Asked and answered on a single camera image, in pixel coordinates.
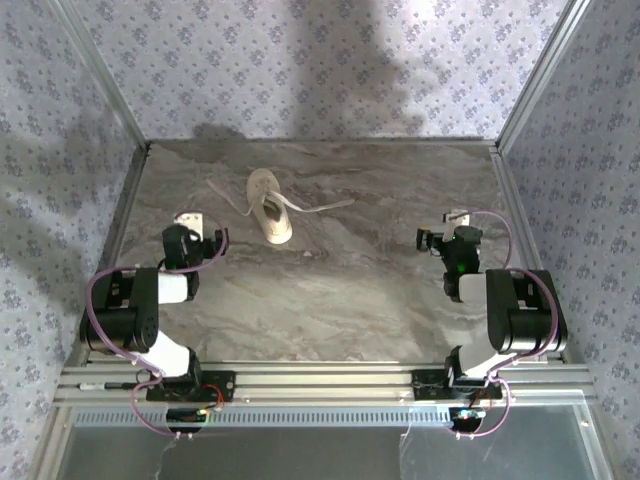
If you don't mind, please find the white sneaker shoe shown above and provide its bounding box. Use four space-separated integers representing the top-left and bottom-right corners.
206 178 356 217

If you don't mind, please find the black and white pen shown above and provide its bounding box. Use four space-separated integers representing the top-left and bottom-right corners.
77 381 147 391

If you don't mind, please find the clear acrylic panel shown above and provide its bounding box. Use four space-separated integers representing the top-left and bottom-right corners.
49 405 616 480

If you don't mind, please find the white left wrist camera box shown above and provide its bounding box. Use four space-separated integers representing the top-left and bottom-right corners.
173 211 206 235

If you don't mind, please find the aluminium table side rail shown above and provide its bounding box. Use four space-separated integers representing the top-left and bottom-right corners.
64 144 151 366
490 144 570 365

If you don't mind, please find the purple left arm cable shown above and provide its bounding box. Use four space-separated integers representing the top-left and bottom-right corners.
85 212 230 441

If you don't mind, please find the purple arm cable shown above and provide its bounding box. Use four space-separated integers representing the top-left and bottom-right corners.
85 212 230 441
452 209 561 441

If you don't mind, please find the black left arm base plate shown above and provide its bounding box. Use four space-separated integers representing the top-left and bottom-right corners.
146 369 237 403

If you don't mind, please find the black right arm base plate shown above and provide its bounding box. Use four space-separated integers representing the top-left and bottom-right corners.
412 369 504 401

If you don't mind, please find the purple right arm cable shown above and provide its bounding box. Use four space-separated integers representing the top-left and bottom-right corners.
452 209 561 441

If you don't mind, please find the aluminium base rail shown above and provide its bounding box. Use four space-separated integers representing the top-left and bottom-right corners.
54 362 596 406

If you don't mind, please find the aluminium frame post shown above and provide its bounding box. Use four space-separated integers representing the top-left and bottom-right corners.
494 0 601 151
49 0 152 151

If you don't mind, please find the grey slotted cable duct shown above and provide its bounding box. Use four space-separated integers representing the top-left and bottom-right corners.
74 404 454 427

